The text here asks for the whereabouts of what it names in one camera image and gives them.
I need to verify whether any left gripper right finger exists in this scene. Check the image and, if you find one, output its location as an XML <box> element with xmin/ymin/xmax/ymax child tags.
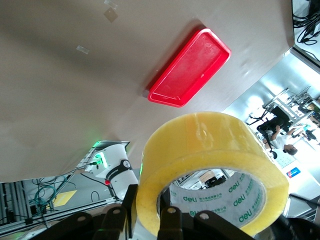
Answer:
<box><xmin>157</xmin><ymin>192</ymin><xmax>254</xmax><ymax>240</ymax></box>

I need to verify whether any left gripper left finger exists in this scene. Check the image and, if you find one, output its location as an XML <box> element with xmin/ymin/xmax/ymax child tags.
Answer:
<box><xmin>48</xmin><ymin>183</ymin><xmax>139</xmax><ymax>240</ymax></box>

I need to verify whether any yellow packing tape roll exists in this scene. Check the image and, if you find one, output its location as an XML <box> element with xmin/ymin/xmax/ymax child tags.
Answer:
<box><xmin>135</xmin><ymin>111</ymin><xmax>290</xmax><ymax>238</ymax></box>

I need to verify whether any empty red plastic tray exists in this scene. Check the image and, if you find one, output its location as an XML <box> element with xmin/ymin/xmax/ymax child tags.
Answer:
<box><xmin>146</xmin><ymin>27</ymin><xmax>232</xmax><ymax>109</ymax></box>

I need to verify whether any square brown tape scrap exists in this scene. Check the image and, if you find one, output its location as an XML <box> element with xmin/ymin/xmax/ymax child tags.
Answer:
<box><xmin>103</xmin><ymin>7</ymin><xmax>120</xmax><ymax>24</ymax></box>

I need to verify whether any seated person white shirt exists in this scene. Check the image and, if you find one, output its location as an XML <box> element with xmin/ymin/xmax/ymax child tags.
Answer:
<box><xmin>261</xmin><ymin>124</ymin><xmax>298</xmax><ymax>157</ymax></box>

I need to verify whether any black office chair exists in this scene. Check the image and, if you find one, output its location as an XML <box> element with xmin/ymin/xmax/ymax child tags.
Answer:
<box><xmin>247</xmin><ymin>106</ymin><xmax>293</xmax><ymax>136</ymax></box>

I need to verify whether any green network cable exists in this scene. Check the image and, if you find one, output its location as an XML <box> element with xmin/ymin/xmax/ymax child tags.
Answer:
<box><xmin>29</xmin><ymin>174</ymin><xmax>66</xmax><ymax>216</ymax></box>

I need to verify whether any blue wall sign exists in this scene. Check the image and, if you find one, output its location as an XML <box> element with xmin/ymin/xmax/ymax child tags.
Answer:
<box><xmin>285</xmin><ymin>166</ymin><xmax>301</xmax><ymax>179</ymax></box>

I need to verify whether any black cable bundle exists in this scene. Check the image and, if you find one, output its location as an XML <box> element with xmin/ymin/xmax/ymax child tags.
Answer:
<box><xmin>291</xmin><ymin>0</ymin><xmax>320</xmax><ymax>46</ymax></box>

